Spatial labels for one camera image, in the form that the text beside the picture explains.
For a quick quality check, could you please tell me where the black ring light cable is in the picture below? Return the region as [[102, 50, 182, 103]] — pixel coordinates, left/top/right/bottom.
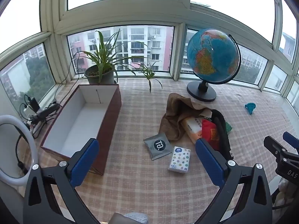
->
[[16, 134, 30, 174]]

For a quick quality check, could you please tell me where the brown cardboard box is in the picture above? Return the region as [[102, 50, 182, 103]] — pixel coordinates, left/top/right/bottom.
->
[[40, 84, 122, 176]]

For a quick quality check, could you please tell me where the white ring light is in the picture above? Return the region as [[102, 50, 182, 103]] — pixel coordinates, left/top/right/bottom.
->
[[0, 114, 38, 186]]

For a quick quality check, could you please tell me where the pink plaid mat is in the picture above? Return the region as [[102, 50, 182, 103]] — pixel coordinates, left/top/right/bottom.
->
[[14, 77, 299, 224]]

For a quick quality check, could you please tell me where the potted spider plant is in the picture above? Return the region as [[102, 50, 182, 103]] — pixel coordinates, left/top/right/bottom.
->
[[72, 29, 138, 85]]

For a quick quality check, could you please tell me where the grey foil packet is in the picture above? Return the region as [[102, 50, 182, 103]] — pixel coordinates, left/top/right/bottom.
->
[[143, 133, 173, 161]]

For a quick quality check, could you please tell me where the black power cable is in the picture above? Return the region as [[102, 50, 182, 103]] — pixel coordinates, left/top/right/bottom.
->
[[55, 51, 81, 104]]

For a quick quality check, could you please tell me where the white dotted tissue pack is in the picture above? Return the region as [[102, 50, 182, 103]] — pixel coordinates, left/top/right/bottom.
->
[[168, 146, 191, 173]]

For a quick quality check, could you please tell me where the blue silicone funnel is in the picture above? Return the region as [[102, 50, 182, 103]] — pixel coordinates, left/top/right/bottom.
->
[[244, 102, 257, 115]]

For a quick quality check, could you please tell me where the grey knit cloth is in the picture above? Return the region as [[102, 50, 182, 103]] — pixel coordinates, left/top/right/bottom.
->
[[110, 212, 149, 224]]

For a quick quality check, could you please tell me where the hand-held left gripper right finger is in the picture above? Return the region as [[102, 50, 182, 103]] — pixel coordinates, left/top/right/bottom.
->
[[195, 138, 274, 224]]

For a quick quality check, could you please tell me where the red fabric bag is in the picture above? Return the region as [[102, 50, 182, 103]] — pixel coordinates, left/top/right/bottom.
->
[[201, 119, 221, 151]]

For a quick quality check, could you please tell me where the person's right hand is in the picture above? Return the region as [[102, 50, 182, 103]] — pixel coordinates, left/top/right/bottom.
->
[[273, 177, 299, 211]]

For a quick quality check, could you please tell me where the white power strip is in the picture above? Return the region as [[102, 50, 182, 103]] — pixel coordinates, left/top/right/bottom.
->
[[26, 101, 60, 137]]

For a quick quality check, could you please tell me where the black charger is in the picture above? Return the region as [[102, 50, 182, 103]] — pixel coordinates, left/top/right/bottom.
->
[[27, 97, 41, 112]]

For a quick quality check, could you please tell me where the brown burlap cloth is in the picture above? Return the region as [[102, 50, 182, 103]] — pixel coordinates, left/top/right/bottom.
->
[[159, 93, 212, 141]]

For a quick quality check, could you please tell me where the blue desk globe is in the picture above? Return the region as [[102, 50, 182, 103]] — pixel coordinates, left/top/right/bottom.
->
[[186, 28, 241, 102]]

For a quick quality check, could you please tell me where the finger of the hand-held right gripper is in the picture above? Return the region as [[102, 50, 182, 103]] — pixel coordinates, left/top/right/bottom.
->
[[282, 131, 299, 148], [263, 136, 288, 162]]

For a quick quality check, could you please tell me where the black knit glove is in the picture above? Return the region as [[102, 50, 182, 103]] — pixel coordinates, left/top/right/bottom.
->
[[210, 109, 233, 161]]

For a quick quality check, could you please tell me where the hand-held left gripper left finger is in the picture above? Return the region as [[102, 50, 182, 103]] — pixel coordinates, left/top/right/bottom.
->
[[23, 138, 100, 224]]

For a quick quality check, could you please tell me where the orange tissue pack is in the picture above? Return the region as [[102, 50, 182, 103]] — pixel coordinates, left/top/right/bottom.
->
[[182, 116, 206, 144]]

